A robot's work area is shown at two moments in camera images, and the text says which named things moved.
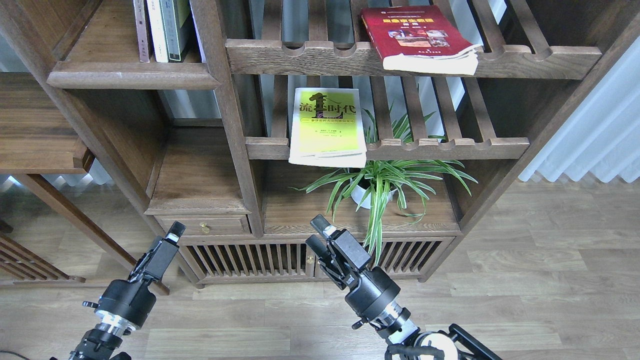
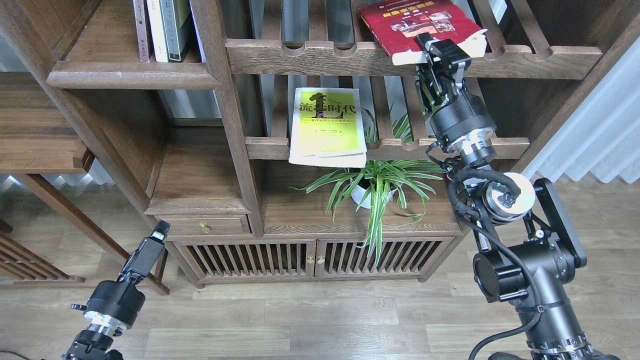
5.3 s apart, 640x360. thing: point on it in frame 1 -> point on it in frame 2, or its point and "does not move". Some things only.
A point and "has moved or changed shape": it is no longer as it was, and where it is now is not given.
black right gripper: (376, 289) -> (460, 122)
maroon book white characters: (141, 20) does not move
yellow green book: (327, 128) does not move
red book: (421, 38) has moved or changed shape
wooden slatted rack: (19, 265) does not move
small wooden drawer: (207, 224) does not move
